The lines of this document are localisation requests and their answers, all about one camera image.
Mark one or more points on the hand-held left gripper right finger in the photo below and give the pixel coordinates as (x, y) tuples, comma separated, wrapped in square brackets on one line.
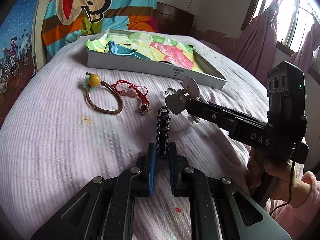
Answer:
[(172, 175)]

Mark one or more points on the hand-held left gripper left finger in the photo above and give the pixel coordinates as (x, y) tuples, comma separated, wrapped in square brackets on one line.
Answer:
[(150, 175)]

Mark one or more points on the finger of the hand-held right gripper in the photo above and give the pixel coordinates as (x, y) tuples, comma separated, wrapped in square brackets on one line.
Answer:
[(191, 85), (173, 105)]

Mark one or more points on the shallow grey cardboard box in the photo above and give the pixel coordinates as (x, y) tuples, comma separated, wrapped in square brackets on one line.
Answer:
[(125, 65)]

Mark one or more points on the person's right forearm pink sleeve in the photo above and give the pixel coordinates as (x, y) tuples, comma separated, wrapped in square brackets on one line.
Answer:
[(307, 212)]

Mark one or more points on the person's right hand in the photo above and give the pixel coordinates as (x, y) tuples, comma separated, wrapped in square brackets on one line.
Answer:
[(277, 168)]

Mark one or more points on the colourful crumpled paper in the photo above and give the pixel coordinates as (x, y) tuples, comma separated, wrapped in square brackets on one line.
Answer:
[(172, 52)]

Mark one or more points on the dark wooden headboard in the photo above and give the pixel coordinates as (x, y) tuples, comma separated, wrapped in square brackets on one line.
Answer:
[(175, 17)]

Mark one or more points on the pink curtain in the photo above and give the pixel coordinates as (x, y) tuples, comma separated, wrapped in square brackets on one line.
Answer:
[(260, 35)]

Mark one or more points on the window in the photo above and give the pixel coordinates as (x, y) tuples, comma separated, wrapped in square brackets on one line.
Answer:
[(290, 12)]

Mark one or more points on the striped monkey print blanket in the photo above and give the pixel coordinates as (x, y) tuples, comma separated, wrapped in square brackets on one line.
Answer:
[(75, 5)]

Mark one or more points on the blue printed fabric wardrobe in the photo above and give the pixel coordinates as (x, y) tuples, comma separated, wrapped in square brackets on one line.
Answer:
[(15, 42)]

